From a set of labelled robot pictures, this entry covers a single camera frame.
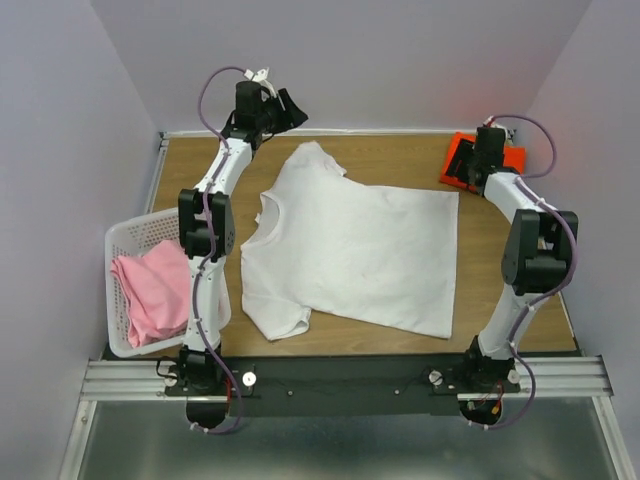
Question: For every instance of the folded orange t-shirt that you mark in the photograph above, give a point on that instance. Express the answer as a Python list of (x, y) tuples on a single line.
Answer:
[(514, 157)]

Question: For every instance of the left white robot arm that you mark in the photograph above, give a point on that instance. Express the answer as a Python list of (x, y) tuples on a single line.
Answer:
[(206, 223)]

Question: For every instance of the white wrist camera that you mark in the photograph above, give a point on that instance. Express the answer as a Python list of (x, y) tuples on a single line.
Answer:
[(492, 122), (261, 77)]

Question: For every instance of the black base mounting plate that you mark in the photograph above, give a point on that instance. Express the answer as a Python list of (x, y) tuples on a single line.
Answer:
[(362, 385)]

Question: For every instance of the pink t-shirt in basket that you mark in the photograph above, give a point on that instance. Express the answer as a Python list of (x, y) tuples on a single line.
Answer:
[(156, 288)]

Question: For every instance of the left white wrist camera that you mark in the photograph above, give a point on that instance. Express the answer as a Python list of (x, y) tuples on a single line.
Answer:
[(261, 77)]

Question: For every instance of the white t-shirt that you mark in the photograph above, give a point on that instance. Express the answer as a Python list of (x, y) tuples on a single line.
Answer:
[(379, 254)]

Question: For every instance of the aluminium front rail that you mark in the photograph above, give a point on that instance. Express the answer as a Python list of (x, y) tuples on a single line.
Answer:
[(559, 377)]

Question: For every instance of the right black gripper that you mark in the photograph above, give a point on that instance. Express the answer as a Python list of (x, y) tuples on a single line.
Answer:
[(463, 151)]

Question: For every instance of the white plastic laundry basket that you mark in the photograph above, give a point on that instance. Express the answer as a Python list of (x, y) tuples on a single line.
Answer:
[(136, 237)]

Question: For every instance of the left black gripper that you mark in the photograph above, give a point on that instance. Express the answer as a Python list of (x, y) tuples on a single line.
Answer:
[(293, 116)]

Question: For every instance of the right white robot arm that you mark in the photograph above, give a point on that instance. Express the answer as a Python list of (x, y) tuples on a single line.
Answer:
[(539, 257)]

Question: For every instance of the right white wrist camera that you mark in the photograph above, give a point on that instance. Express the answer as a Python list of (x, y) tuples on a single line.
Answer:
[(492, 122)]

